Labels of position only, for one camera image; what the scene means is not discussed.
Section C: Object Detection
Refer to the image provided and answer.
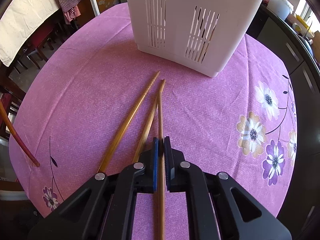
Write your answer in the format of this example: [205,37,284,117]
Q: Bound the brown wooden chopstick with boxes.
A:
[132,94,158,163]
[158,80,165,240]

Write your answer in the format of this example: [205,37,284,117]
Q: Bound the red-ended bamboo chopstick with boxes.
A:
[0,103,40,167]
[97,71,160,173]

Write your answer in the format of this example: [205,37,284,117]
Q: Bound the dark kitchen cabinets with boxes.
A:
[247,5,319,236]

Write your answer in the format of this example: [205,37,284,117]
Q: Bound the pink floral tablecloth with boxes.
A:
[8,2,298,240]

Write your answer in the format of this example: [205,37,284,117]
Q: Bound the dark wooden chair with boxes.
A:
[0,22,66,140]

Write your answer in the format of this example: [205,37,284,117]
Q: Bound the white plastic utensil holder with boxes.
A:
[127,0,262,77]

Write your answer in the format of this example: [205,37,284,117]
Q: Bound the white pot on counter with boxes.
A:
[267,0,294,20]

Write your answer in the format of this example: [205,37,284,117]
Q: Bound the white cloth on chair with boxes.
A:
[1,0,60,67]

